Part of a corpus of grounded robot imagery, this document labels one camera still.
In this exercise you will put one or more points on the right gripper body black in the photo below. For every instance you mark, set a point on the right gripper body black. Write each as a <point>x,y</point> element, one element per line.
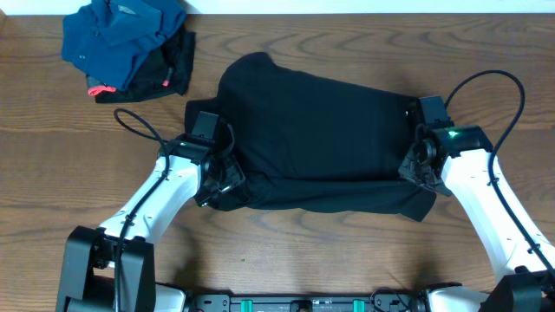
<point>425,178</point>

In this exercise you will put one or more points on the black folded garment red trim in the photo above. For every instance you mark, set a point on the black folded garment red trim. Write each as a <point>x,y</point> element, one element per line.
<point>167,70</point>

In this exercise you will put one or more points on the black t-shirt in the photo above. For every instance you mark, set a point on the black t-shirt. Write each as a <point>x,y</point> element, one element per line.
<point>309,142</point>

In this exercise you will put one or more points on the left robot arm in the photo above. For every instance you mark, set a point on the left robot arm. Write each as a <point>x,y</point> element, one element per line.
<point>111,267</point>

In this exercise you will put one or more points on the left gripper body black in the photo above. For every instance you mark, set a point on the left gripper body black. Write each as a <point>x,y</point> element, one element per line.
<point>227,175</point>

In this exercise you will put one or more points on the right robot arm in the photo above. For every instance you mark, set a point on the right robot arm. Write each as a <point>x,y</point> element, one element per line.
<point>460,162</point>

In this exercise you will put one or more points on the blue polo shirt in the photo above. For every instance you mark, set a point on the blue polo shirt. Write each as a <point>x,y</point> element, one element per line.
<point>110,39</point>

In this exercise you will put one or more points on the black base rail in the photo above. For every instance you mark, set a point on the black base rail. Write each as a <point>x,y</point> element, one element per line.
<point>380,302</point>

